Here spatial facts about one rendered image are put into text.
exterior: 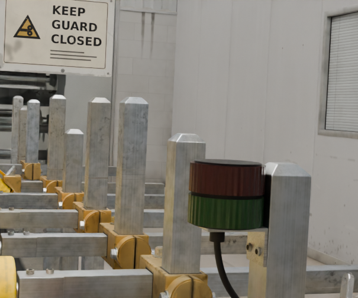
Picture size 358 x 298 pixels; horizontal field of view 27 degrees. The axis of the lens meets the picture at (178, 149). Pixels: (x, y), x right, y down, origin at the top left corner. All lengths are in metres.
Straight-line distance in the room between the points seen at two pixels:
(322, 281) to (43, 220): 0.57
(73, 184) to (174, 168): 0.75
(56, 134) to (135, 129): 0.75
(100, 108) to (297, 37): 5.32
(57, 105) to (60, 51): 1.31
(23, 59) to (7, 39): 0.10
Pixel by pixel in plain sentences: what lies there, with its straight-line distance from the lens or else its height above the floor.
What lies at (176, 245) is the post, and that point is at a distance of 0.83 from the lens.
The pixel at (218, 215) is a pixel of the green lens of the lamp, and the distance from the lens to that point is 0.56.
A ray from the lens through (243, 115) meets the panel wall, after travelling 7.54.
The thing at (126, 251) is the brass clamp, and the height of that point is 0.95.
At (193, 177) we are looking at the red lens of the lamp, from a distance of 0.57.
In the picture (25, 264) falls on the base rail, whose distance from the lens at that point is 2.14.
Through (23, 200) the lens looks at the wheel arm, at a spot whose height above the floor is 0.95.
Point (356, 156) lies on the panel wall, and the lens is 5.59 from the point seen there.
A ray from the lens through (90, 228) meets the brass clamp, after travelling 1.29.
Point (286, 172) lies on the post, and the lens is 0.59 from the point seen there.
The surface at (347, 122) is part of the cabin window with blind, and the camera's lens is 5.79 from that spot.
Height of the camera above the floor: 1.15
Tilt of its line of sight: 3 degrees down
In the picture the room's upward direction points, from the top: 3 degrees clockwise
